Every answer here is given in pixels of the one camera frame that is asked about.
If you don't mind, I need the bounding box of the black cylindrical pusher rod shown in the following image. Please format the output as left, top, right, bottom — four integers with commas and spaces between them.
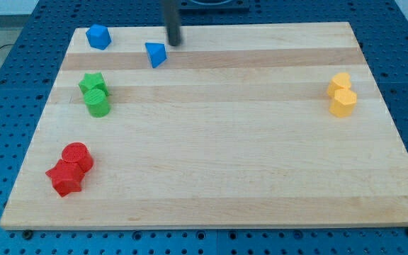
161, 0, 182, 47

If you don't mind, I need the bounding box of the blue triangle block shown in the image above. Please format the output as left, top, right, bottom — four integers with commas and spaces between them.
144, 42, 167, 68

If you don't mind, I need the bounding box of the blue cube block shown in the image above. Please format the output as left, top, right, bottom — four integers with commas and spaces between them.
86, 24, 112, 50

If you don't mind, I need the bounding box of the green star block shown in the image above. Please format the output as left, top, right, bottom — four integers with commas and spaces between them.
79, 72, 109, 96

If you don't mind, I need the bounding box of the green cylinder block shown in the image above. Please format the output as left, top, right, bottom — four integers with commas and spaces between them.
84, 89, 111, 118

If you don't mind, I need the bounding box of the wooden board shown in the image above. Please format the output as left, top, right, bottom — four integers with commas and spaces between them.
0, 22, 408, 230

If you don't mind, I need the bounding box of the red cylinder block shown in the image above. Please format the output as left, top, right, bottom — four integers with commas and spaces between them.
62, 142, 94, 173

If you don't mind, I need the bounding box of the yellow heart block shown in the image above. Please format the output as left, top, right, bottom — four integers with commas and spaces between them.
327, 72, 352, 97

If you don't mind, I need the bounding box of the yellow hexagon block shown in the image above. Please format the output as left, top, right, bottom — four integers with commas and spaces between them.
329, 89, 358, 118

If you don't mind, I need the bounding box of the red star block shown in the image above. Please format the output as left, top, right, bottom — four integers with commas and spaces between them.
45, 159, 84, 197

